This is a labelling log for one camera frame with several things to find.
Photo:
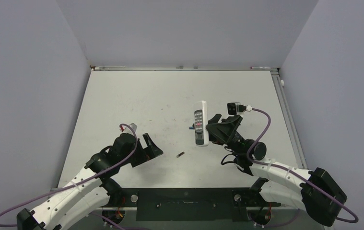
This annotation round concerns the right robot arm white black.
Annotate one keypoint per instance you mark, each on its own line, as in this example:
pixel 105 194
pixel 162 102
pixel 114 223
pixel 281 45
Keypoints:
pixel 314 191

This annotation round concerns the aluminium frame rail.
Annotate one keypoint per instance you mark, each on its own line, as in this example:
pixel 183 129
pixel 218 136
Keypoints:
pixel 293 135
pixel 182 68

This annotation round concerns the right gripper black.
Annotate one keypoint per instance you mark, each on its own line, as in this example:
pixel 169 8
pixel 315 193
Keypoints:
pixel 223 132

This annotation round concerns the aluminium frame rail right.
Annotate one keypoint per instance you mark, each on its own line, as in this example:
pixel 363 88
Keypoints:
pixel 293 135

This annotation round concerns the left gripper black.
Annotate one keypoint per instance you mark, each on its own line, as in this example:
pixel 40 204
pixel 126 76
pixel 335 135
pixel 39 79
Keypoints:
pixel 146 154

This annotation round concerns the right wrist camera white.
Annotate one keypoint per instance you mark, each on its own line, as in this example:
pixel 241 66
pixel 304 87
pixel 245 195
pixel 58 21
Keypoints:
pixel 236 108

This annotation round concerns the aluminium frame rail back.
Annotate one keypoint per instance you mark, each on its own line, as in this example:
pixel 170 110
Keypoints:
pixel 182 68

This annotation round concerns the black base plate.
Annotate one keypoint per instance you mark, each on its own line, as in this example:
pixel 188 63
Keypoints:
pixel 187 204

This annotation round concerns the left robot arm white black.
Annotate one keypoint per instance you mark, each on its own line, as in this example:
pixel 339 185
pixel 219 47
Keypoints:
pixel 92 187

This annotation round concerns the white remote control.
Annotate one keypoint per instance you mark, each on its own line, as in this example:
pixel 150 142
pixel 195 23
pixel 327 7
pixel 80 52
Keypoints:
pixel 200 122

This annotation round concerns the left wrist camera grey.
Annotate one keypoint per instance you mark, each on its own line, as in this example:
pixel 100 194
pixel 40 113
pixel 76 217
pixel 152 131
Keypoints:
pixel 133 126

